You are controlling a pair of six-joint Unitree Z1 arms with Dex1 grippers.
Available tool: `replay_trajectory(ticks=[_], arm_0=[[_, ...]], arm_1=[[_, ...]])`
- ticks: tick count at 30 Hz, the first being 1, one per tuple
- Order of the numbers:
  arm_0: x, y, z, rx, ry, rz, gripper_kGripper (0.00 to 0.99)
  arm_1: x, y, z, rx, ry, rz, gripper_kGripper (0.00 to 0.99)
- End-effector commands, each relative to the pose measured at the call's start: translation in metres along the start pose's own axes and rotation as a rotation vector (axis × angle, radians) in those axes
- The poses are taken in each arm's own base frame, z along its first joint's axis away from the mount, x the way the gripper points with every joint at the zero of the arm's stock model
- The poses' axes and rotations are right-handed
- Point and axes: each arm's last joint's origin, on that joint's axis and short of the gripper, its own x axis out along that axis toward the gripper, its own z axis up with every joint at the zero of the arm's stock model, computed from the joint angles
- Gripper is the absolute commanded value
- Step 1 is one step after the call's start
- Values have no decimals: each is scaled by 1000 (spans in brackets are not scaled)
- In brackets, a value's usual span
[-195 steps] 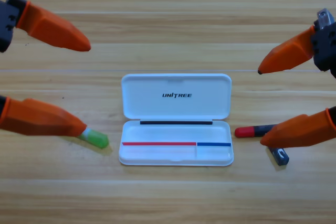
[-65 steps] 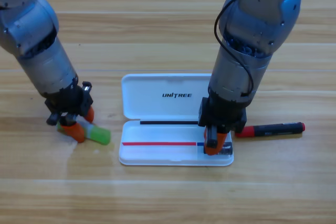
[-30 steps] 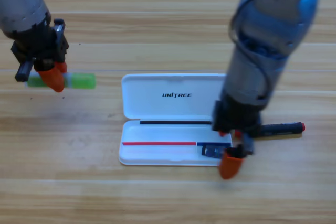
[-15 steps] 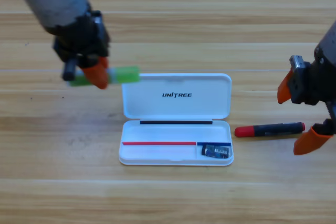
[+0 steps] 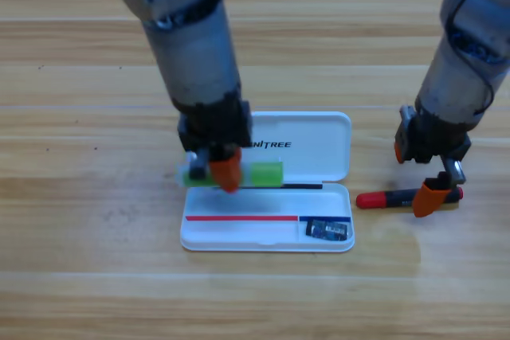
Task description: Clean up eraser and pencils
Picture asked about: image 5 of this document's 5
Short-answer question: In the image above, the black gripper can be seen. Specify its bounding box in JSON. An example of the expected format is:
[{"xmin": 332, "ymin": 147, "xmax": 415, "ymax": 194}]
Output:
[
  {"xmin": 177, "ymin": 95, "xmax": 254, "ymax": 193},
  {"xmin": 394, "ymin": 105, "xmax": 473, "ymax": 218}
]

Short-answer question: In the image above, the red and black marker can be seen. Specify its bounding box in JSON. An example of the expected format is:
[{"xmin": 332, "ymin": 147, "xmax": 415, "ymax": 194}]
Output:
[{"xmin": 355, "ymin": 186, "xmax": 465, "ymax": 210}]

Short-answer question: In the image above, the white Unitree pencil case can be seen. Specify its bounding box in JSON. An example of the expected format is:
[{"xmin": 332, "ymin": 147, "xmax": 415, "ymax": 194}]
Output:
[{"xmin": 179, "ymin": 111, "xmax": 355, "ymax": 253}]

